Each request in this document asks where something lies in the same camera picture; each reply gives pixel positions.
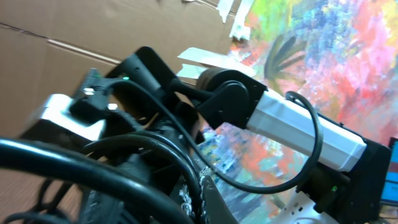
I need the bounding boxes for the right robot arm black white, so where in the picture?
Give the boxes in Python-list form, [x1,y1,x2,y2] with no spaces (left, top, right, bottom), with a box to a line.
[83,47,392,223]

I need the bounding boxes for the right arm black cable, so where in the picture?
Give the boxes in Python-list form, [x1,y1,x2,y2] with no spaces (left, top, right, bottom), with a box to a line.
[105,77,324,195]

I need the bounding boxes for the computer monitor blue screen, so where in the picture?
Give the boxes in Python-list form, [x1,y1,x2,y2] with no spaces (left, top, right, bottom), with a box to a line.
[381,138,397,207]

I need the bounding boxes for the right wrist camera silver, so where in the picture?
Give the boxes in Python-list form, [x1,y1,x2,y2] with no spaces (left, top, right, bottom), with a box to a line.
[20,68,113,153]

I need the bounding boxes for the white tape strips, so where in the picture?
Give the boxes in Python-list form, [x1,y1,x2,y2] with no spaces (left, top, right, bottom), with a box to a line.
[177,1,255,80]

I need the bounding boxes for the black USB cable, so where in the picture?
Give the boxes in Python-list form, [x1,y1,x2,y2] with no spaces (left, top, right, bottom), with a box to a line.
[0,130,203,224]

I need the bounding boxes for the colourful cloth at wall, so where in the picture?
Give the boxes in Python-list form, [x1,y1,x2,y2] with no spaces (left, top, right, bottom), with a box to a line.
[200,0,397,223]

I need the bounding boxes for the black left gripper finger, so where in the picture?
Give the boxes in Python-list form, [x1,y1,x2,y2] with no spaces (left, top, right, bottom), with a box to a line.
[199,167,239,224]

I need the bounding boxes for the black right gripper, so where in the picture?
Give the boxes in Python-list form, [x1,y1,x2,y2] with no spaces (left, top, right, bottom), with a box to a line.
[83,111,206,224]

